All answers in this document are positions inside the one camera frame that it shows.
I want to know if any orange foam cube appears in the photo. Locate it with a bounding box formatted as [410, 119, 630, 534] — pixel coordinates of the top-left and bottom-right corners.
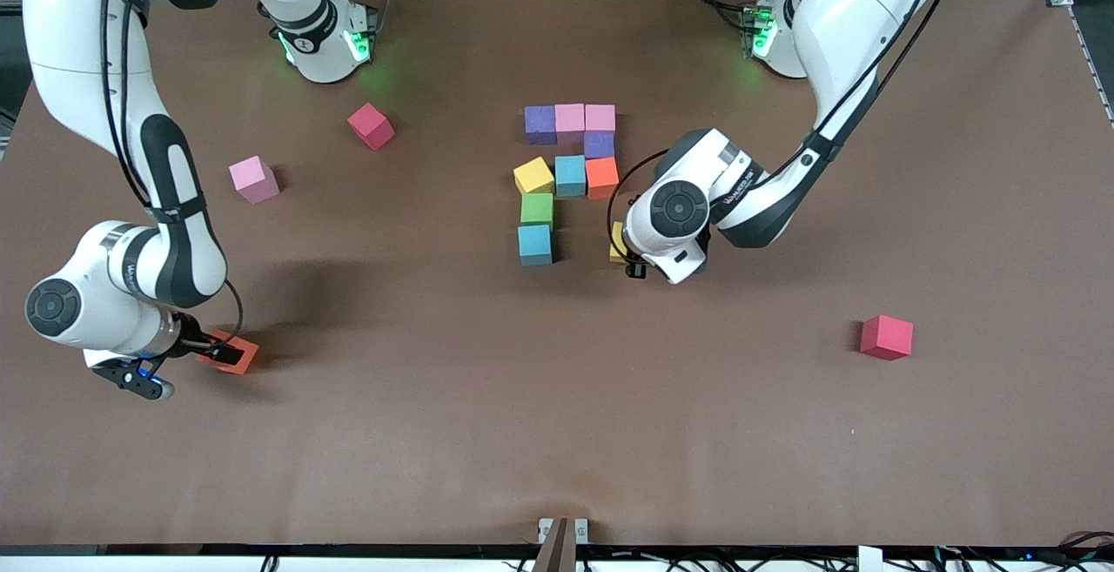
[198, 331, 260, 376]
[585, 157, 621, 201]

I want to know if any blue foam cube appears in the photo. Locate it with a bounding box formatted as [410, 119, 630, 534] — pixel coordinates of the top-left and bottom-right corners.
[517, 224, 555, 267]
[554, 156, 587, 199]

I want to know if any green foam cube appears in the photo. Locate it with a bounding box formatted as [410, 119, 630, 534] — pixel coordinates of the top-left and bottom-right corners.
[520, 193, 555, 231]

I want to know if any brown paper table cover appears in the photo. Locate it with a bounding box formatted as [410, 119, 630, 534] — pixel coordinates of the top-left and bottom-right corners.
[0, 0, 1114, 548]

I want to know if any red foam cube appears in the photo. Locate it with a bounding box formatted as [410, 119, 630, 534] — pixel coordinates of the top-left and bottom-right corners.
[860, 314, 915, 361]
[347, 102, 396, 151]

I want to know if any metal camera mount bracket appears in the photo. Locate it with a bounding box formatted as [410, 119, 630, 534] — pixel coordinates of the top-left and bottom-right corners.
[537, 516, 591, 572]

